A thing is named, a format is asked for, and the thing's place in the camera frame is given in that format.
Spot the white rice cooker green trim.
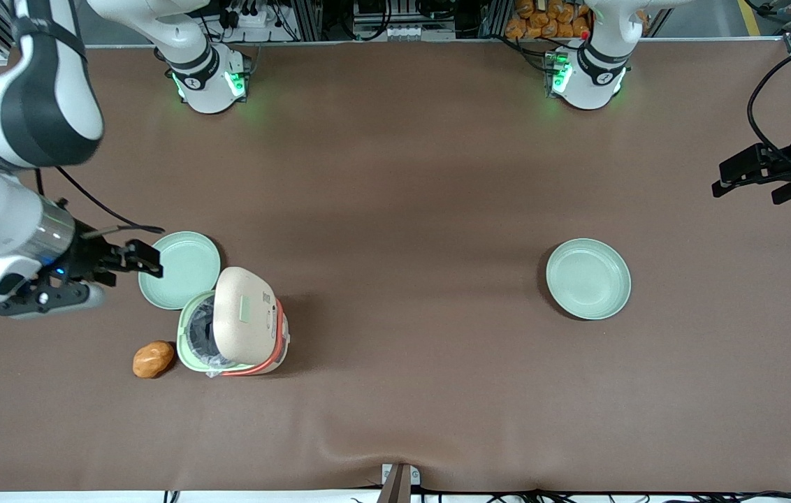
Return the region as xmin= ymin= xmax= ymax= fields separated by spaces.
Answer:
xmin=177 ymin=266 xmax=291 ymax=379

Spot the white power strip with plugs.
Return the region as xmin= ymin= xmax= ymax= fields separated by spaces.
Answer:
xmin=223 ymin=0 xmax=286 ymax=30

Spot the metal table edge bracket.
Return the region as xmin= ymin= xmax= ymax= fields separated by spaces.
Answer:
xmin=380 ymin=462 xmax=422 ymax=503

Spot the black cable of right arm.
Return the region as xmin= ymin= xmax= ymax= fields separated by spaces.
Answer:
xmin=35 ymin=166 xmax=166 ymax=235

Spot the white connector block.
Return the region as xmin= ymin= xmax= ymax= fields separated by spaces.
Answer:
xmin=382 ymin=24 xmax=433 ymax=41

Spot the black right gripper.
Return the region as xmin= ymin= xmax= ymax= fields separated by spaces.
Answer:
xmin=46 ymin=224 xmax=163 ymax=288

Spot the clear plastic liner bag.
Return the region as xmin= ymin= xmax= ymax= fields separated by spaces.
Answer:
xmin=186 ymin=300 xmax=230 ymax=379

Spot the brown potato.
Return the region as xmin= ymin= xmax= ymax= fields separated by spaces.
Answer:
xmin=133 ymin=340 xmax=175 ymax=379

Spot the pale green round plate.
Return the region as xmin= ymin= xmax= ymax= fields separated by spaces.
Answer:
xmin=138 ymin=231 xmax=222 ymax=311
xmin=546 ymin=238 xmax=632 ymax=321

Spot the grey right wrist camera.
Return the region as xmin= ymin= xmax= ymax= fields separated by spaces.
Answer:
xmin=0 ymin=279 xmax=107 ymax=320

